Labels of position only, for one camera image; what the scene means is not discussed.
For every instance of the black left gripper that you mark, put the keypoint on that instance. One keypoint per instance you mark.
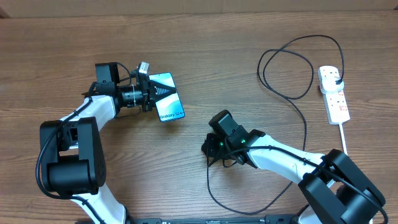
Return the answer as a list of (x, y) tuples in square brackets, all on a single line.
[(148, 88)]

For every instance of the white power strip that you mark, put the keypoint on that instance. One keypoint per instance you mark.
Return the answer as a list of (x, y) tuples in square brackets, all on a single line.
[(335, 103)]

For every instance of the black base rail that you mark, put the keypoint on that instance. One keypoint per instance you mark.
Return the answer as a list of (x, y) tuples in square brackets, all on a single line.
[(268, 219)]

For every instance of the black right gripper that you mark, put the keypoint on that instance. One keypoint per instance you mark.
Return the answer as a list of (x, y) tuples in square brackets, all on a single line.
[(213, 151)]

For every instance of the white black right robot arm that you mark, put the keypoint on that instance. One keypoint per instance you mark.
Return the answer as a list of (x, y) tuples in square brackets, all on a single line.
[(336, 189)]

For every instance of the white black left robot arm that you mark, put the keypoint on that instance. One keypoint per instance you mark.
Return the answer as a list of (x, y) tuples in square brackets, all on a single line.
[(71, 163)]

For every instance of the blue Galaxy smartphone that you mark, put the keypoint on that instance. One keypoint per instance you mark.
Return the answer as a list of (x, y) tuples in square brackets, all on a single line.
[(170, 108)]

